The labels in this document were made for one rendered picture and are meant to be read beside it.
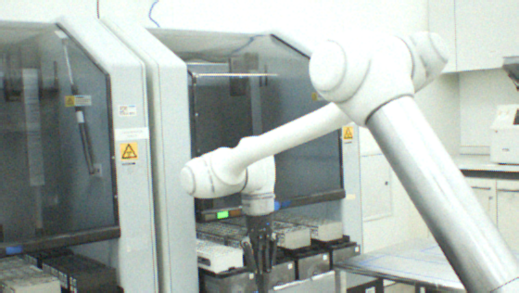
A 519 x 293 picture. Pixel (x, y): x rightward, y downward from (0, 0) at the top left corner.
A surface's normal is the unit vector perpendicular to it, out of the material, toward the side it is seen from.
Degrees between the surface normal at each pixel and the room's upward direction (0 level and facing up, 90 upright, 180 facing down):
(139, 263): 90
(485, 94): 90
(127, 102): 90
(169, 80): 90
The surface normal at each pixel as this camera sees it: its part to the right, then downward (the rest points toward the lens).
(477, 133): -0.79, 0.07
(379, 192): 0.62, 0.01
